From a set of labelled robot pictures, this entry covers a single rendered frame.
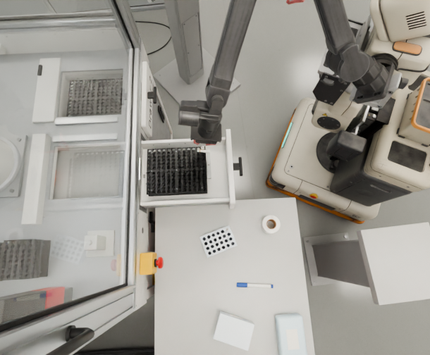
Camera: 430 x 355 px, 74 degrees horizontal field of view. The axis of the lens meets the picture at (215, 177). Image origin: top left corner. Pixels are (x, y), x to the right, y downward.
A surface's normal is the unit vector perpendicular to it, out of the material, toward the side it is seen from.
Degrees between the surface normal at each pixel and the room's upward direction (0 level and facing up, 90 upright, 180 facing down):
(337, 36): 50
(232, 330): 0
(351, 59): 56
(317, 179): 0
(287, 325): 0
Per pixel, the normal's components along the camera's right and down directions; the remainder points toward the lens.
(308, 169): 0.00, -0.25
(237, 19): 0.05, 0.64
